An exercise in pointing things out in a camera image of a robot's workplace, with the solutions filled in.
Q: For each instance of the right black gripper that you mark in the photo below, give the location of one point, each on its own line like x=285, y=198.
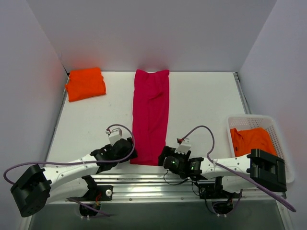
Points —
x=163, y=155

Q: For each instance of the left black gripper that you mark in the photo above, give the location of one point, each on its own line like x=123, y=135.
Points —
x=131, y=149

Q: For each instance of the crimson red t-shirt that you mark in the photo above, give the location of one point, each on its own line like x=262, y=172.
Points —
x=150, y=115

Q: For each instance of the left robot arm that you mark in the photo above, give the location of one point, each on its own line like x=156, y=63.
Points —
x=35, y=186

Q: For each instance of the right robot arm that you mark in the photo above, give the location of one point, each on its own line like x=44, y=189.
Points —
x=261, y=167

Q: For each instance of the crumpled orange t-shirt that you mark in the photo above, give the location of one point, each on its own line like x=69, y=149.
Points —
x=245, y=140

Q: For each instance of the white plastic basket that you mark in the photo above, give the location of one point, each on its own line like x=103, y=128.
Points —
x=246, y=122

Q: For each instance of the folded orange t-shirt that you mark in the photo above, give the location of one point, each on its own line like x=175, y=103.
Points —
x=85, y=83

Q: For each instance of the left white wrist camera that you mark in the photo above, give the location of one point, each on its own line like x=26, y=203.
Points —
x=114, y=135

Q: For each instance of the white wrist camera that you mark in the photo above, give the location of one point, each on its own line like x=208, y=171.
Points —
x=114, y=135
x=184, y=146

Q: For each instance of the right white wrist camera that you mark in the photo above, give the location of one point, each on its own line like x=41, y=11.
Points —
x=184, y=146

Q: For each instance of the aluminium rail frame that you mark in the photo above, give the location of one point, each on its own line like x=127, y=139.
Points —
x=200, y=103

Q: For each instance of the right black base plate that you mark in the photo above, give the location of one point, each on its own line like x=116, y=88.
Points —
x=210, y=191

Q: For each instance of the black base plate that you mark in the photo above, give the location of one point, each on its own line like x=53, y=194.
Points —
x=210, y=191
x=98, y=193

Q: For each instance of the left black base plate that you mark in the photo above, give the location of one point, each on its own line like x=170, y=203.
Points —
x=98, y=193

